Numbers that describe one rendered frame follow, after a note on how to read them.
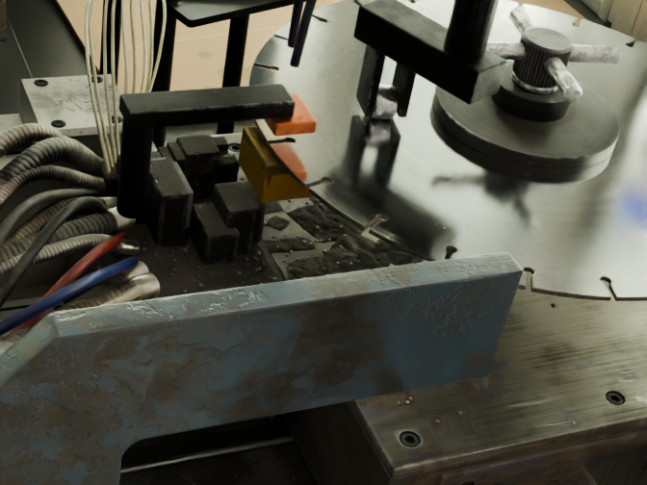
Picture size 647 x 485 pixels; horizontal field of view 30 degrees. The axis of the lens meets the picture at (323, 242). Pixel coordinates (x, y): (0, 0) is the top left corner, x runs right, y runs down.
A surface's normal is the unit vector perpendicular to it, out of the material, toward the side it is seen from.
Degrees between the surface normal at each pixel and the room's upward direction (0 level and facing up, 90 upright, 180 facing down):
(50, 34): 0
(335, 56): 0
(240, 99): 0
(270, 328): 90
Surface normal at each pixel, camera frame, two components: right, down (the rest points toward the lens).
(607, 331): 0.16, -0.79
